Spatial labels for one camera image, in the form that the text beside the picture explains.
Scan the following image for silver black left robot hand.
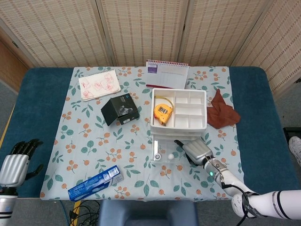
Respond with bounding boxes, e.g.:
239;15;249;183
0;138;44;188

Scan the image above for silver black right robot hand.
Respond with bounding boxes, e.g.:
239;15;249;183
174;138;214;167

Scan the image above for clear plastic deep drawer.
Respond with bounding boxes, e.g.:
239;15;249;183
151;137;192;164

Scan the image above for white drawer organizer box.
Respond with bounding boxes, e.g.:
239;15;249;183
150;88;208;142

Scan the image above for blue toothpaste box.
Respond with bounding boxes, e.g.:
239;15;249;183
67;165;125;201

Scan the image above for black product box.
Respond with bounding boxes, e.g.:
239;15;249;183
101;94;139;127

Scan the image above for brown cloth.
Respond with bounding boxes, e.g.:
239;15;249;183
206;89;242;129

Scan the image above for yellow tape measure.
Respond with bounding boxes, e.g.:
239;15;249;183
154;95;175;125

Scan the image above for white desk calendar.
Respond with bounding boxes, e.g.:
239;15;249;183
145;60;190;89

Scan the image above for blue padded seat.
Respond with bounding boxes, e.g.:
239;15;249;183
97;200;199;226

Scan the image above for floral print tablecloth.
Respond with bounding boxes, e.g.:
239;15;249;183
39;66;247;202

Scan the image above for black floor equipment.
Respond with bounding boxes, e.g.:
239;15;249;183
283;127;301;142

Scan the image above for white sneaker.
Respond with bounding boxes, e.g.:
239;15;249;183
288;136;301;167

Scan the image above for notepad with red drawings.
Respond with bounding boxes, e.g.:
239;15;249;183
78;70;122;102

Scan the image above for woven bamboo folding screen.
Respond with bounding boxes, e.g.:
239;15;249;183
0;0;301;98

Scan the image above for blue floor cable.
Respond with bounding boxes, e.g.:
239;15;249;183
60;200;71;226

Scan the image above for black floor cables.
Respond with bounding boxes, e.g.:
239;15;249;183
69;200;102;226

